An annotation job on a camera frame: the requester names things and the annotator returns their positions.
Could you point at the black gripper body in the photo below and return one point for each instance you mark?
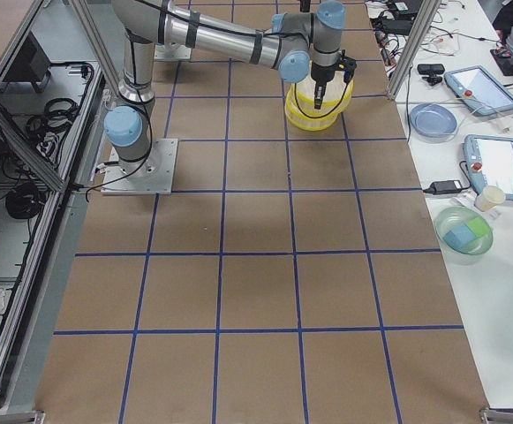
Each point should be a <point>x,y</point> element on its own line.
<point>320,77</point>

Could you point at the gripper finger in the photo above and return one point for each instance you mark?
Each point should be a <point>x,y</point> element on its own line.
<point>318,102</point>

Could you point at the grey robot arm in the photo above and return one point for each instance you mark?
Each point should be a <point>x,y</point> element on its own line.
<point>299,45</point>

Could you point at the yellow bamboo steamer basket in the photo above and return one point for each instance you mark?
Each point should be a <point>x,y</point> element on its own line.
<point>296,118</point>

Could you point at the black webcam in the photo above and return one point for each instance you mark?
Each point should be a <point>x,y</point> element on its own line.
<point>431,73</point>

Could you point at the blue plate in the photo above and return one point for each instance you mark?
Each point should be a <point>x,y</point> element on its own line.
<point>433,121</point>

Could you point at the black power adapter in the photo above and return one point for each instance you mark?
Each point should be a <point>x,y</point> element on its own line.
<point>443,187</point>

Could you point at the upper blue teach pendant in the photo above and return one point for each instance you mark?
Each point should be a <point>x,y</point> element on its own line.
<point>479,90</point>

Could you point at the blue teach pendant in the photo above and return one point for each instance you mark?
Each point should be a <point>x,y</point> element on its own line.
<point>489,162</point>
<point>479,90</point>

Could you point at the lower blue teach pendant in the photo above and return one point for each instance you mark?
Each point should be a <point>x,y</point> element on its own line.
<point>489,162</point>

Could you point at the cream paper cup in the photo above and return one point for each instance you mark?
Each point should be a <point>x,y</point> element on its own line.
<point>490,197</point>

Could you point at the green bowl with sponges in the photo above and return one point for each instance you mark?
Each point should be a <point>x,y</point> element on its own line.
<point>465,234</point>

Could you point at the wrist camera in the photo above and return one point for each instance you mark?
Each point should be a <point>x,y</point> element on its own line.
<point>347,66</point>

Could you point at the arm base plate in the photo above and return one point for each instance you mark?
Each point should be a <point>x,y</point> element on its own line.
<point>172,53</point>
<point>154,176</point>

